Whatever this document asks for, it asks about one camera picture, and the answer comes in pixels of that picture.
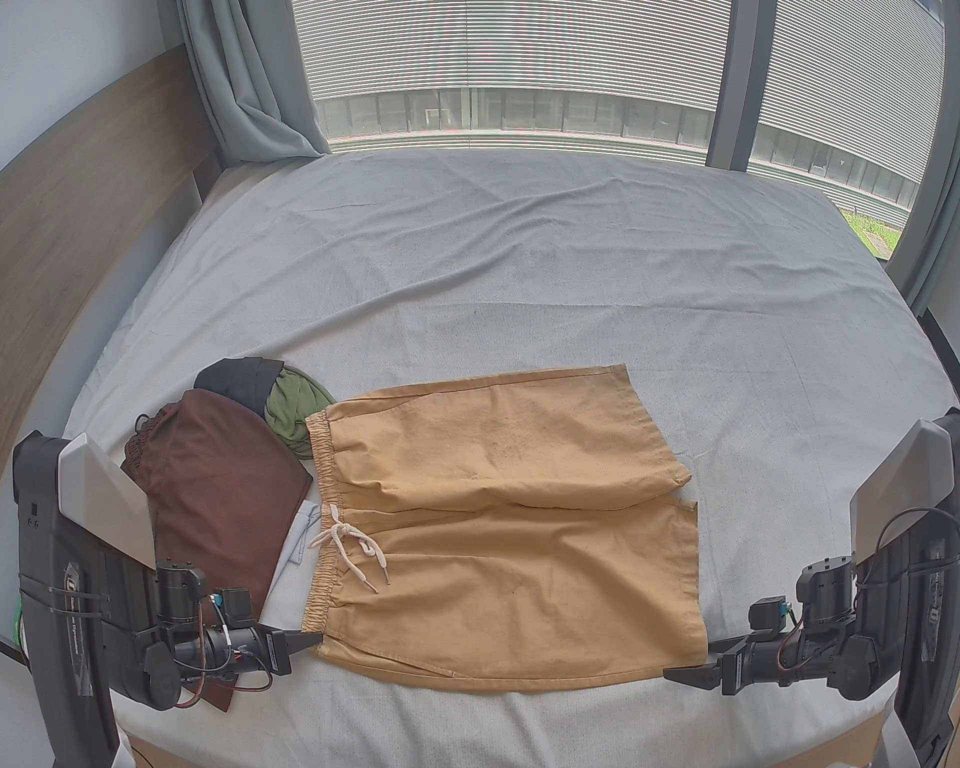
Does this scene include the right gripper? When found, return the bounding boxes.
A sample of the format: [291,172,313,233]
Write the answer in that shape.
[663,633,799,697]

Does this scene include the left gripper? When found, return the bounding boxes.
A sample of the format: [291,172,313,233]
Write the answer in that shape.
[208,624,295,678]

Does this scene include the tan shorts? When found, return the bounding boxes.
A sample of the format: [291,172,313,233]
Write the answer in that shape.
[301,363,710,693]

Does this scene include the bed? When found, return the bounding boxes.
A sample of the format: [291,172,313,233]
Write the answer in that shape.
[0,45,960,768]

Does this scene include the white garment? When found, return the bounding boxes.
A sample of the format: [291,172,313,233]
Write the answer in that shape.
[266,501,324,601]

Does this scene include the dark brown shorts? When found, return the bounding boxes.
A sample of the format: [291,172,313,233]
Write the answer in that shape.
[122,390,315,712]

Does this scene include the green garment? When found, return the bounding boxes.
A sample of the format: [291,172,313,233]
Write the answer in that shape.
[264,365,339,460]

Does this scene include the black garment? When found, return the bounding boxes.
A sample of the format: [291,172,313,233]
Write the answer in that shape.
[195,357,286,421]

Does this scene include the grey-green curtain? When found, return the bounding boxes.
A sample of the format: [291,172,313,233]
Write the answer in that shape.
[176,0,333,166]

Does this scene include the window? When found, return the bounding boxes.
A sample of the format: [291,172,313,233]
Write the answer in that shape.
[288,0,948,264]

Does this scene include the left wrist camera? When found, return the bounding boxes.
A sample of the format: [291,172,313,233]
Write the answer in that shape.
[212,588,256,630]

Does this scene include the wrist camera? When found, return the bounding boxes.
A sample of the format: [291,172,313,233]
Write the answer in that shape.
[212,588,256,630]
[748,596,790,640]

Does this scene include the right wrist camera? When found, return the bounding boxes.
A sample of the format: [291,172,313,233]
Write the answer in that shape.
[748,596,790,640]

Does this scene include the black cable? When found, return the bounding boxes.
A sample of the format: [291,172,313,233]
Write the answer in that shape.
[872,508,960,573]

